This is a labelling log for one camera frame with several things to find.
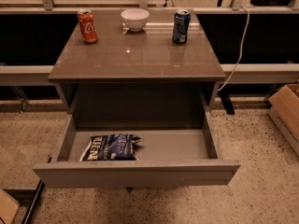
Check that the black floor rail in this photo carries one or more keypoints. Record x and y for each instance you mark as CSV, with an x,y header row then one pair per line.
x,y
29,196

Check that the blue soda can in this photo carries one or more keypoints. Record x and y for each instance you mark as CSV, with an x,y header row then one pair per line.
x,y
182,19

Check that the white bowl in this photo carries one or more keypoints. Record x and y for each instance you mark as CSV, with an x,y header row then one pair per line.
x,y
135,19

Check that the blue chip bag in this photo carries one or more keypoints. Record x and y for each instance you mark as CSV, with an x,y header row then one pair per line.
x,y
111,147

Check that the grey open top drawer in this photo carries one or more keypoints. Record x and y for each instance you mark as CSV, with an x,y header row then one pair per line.
x,y
178,146

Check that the wooden board corner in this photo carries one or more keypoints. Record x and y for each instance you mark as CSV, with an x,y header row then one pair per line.
x,y
8,208

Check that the grey cabinet counter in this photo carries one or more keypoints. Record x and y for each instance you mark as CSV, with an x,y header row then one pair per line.
x,y
149,55

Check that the red soda can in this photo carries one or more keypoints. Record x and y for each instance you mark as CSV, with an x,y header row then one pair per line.
x,y
86,25

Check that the cardboard box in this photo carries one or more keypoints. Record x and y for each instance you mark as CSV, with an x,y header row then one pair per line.
x,y
284,112

